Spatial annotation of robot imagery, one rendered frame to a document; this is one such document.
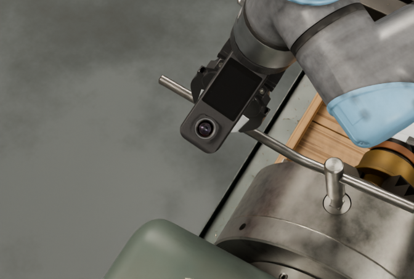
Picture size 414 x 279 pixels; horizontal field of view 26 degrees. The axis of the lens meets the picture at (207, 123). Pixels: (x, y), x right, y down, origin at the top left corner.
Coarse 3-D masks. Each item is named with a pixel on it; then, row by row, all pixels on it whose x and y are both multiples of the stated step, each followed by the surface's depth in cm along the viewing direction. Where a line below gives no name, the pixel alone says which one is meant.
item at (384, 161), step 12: (384, 144) 126; (396, 144) 125; (372, 156) 125; (384, 156) 124; (396, 156) 124; (408, 156) 125; (360, 168) 124; (372, 168) 123; (384, 168) 123; (396, 168) 123; (408, 168) 124; (372, 180) 123; (408, 180) 123
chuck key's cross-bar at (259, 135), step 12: (168, 84) 108; (180, 84) 108; (252, 132) 105; (264, 144) 105; (276, 144) 105; (288, 156) 104; (300, 156) 104; (312, 168) 103; (348, 180) 101; (360, 180) 101; (372, 192) 100; (384, 192) 100; (396, 204) 99; (408, 204) 98
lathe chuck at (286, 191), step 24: (264, 168) 120; (288, 168) 114; (264, 192) 114; (288, 192) 111; (312, 192) 110; (360, 192) 108; (240, 216) 115; (264, 216) 111; (288, 216) 109; (312, 216) 107; (336, 216) 107; (360, 216) 107; (384, 216) 107; (408, 216) 108; (336, 240) 105; (360, 240) 105; (384, 240) 106; (408, 240) 107; (384, 264) 105; (408, 264) 106
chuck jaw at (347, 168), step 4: (284, 160) 125; (344, 164) 125; (348, 164) 125; (344, 168) 125; (348, 168) 125; (352, 168) 125; (356, 168) 125; (348, 172) 125; (352, 172) 125; (356, 172) 125; (360, 172) 125; (360, 176) 124
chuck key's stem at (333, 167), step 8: (328, 160) 101; (336, 160) 101; (328, 168) 101; (336, 168) 101; (328, 176) 101; (336, 176) 101; (328, 184) 103; (336, 184) 102; (344, 184) 104; (328, 192) 105; (336, 192) 104; (344, 192) 105; (336, 200) 106; (336, 208) 108
